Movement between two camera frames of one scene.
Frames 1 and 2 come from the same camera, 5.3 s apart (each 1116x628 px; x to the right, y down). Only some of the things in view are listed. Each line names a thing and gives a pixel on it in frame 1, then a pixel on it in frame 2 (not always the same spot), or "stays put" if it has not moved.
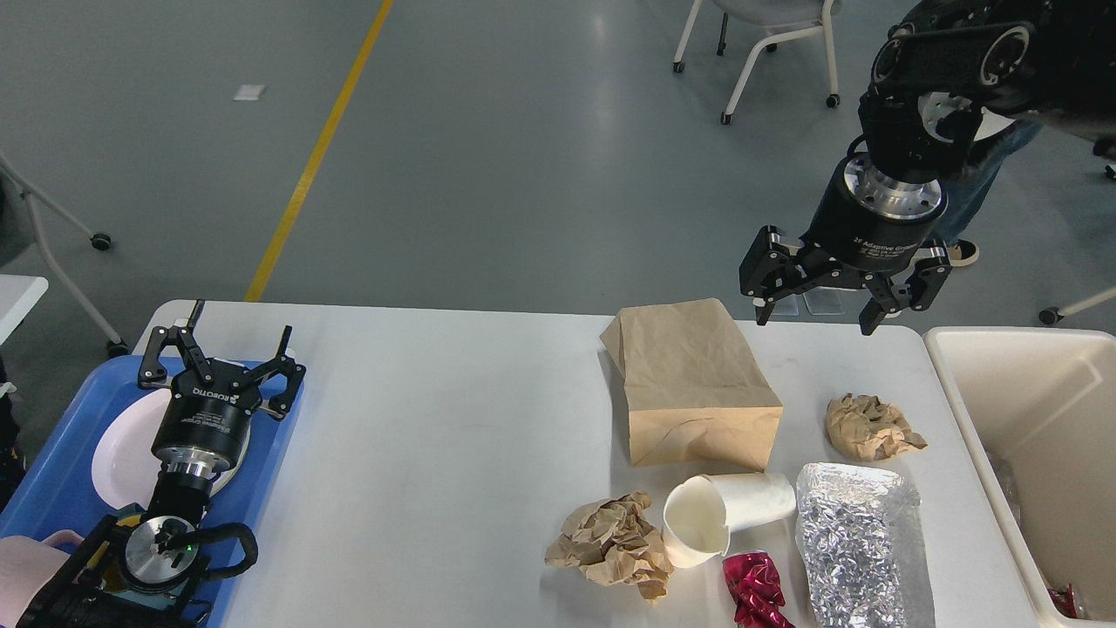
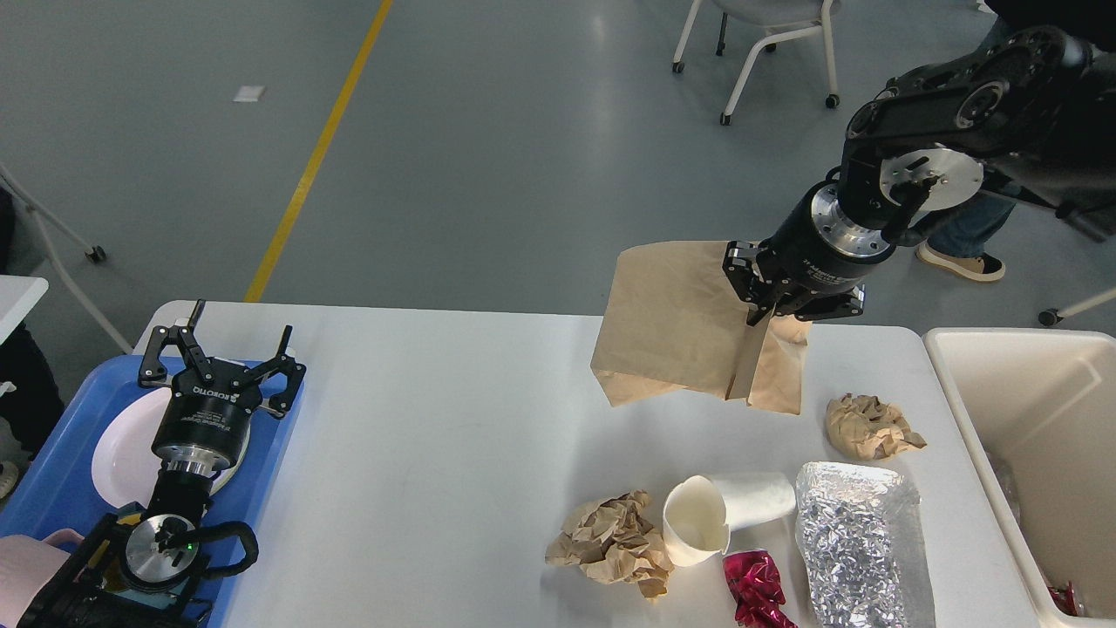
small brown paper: (867, 428) stays put
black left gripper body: (206, 423) stays put
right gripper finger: (920, 290) -> (814, 304)
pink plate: (125, 468) stays put
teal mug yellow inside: (162, 599) stays put
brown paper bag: (697, 396) -> (675, 320)
